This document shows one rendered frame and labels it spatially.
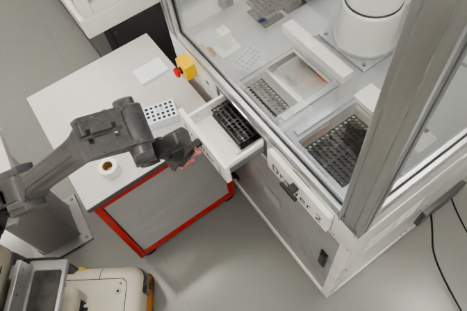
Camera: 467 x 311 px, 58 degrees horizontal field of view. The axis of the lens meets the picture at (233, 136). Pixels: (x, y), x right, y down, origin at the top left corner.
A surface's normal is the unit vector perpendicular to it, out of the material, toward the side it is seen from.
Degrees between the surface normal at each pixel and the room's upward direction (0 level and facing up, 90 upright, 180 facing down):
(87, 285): 0
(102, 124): 33
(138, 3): 90
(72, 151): 53
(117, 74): 0
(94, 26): 90
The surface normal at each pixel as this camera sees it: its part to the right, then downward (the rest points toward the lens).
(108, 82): -0.09, -0.52
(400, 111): -0.81, 0.53
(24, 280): 1.00, -0.07
